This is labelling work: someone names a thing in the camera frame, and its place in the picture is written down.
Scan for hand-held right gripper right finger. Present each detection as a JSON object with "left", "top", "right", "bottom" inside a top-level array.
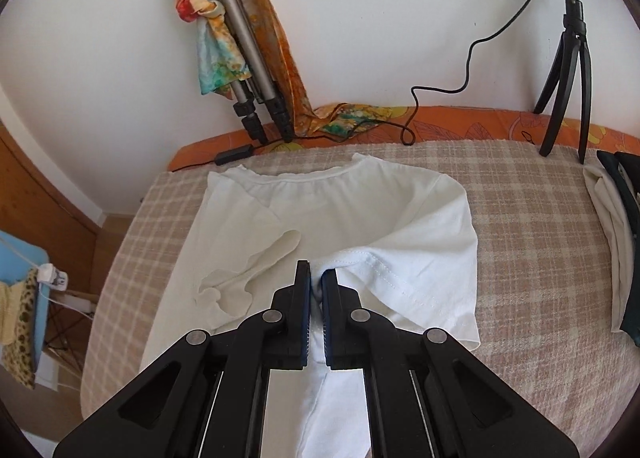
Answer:
[{"left": 320, "top": 268, "right": 581, "bottom": 458}]

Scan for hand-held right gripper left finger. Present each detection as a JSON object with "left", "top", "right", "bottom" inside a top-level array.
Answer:
[{"left": 52, "top": 260, "right": 313, "bottom": 458}]

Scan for white t-shirt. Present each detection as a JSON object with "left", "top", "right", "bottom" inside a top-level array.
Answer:
[{"left": 140, "top": 153, "right": 481, "bottom": 458}]

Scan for beige plaid blanket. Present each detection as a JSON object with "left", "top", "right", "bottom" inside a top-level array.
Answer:
[{"left": 80, "top": 138, "right": 640, "bottom": 458}]

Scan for white power strip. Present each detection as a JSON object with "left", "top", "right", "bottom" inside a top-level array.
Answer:
[{"left": 50, "top": 290, "right": 97, "bottom": 315}]

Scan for white plug adapter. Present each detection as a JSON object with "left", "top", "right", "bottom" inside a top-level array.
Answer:
[{"left": 37, "top": 263, "right": 68, "bottom": 291}]

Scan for orange patterned scarf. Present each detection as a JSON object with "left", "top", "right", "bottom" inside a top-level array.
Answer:
[{"left": 235, "top": 0, "right": 393, "bottom": 139}]

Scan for leopard print cloth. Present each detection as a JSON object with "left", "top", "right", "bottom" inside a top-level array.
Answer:
[{"left": 7, "top": 270, "right": 38, "bottom": 389}]

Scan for tie-dye knotted scarf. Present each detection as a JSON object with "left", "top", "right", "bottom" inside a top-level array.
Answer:
[{"left": 167, "top": 0, "right": 251, "bottom": 98}]

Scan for silver tripod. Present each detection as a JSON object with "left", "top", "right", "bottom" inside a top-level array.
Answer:
[{"left": 192, "top": 0, "right": 296, "bottom": 143}]

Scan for wooden cabinet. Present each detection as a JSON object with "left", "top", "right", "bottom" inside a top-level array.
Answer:
[{"left": 0, "top": 123, "right": 106, "bottom": 239}]

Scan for black cable inline switch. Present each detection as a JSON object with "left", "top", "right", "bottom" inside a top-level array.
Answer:
[{"left": 215, "top": 147, "right": 253, "bottom": 166}]

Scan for cream drawstring pants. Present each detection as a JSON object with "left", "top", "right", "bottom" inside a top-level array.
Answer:
[{"left": 582, "top": 163, "right": 633, "bottom": 333}]

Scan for black ring light cable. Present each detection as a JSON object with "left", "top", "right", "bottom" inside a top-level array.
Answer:
[{"left": 170, "top": 0, "right": 546, "bottom": 173}]

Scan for black ring light tripod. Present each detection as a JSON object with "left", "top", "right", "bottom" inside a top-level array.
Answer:
[{"left": 532, "top": 0, "right": 601, "bottom": 166}]

